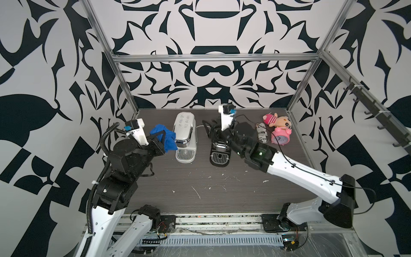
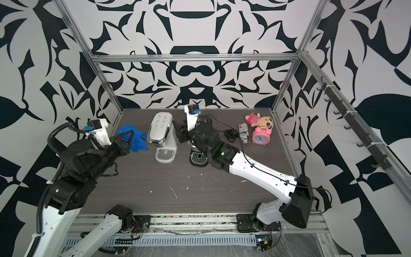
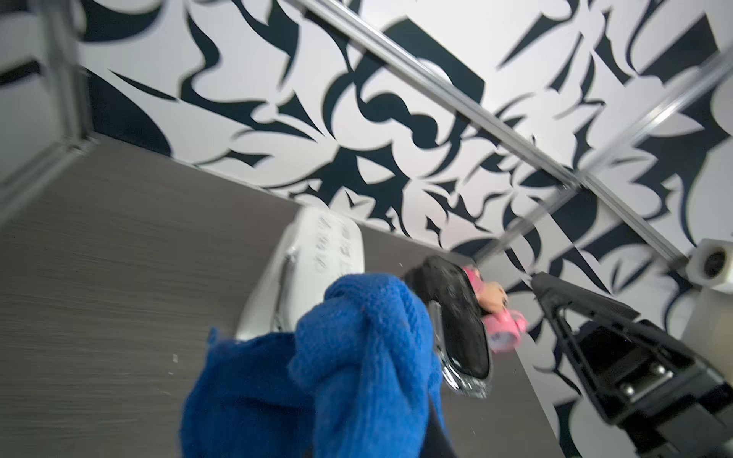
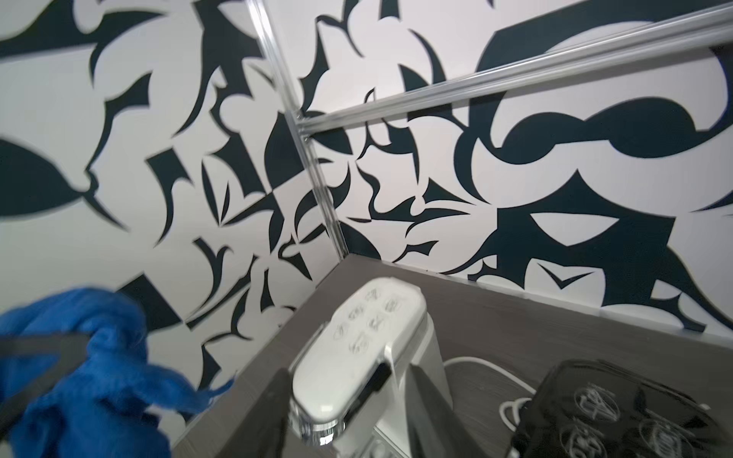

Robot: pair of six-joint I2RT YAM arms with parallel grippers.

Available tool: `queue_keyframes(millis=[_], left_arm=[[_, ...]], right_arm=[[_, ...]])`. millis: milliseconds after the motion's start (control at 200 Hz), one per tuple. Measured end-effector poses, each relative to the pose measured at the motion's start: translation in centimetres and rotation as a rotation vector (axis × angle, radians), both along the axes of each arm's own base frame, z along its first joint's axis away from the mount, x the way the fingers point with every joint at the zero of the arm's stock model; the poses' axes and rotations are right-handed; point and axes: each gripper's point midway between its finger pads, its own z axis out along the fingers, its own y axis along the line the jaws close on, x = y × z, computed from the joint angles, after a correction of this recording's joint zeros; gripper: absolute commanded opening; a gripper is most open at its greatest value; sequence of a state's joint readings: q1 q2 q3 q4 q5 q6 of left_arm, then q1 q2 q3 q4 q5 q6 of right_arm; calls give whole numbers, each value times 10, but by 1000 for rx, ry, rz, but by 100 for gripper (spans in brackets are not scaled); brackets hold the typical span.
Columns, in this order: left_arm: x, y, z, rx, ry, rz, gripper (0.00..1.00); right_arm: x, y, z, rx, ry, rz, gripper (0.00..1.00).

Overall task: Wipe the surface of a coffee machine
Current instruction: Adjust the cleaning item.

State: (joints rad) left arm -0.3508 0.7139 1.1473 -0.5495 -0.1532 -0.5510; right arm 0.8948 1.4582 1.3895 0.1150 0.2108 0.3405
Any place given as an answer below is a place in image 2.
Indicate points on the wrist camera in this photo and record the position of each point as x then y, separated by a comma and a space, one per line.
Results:
192, 113
98, 130

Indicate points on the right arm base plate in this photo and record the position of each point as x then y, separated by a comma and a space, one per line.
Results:
246, 223

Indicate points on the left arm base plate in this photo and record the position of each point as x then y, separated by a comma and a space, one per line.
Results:
138, 224

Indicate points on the pink plush doll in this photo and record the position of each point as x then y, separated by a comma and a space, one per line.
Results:
256, 120

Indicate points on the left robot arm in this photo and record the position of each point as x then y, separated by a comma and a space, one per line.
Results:
82, 163

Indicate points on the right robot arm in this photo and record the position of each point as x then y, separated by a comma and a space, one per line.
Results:
295, 195

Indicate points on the pink alarm clock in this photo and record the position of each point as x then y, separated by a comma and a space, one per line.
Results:
261, 136

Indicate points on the white coffee machine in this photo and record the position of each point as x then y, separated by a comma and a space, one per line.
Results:
162, 135

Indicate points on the black hook rack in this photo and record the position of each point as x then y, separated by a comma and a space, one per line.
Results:
356, 123

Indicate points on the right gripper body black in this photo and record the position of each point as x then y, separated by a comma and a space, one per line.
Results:
186, 134

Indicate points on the small grey toy robot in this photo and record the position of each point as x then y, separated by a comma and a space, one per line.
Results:
243, 133

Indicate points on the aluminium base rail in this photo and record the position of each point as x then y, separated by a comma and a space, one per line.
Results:
218, 223

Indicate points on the black coffee machine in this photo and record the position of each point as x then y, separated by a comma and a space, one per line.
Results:
197, 158

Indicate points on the small circuit board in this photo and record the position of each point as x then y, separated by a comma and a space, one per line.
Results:
263, 242

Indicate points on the blue cloth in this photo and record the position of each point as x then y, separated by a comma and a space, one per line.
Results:
134, 138

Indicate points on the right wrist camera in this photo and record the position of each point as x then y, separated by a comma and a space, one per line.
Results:
192, 113

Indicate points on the aluminium cage frame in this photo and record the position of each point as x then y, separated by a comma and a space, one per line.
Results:
398, 173

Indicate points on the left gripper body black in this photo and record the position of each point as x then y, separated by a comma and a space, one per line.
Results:
118, 151

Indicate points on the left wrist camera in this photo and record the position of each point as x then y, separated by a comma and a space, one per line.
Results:
98, 130

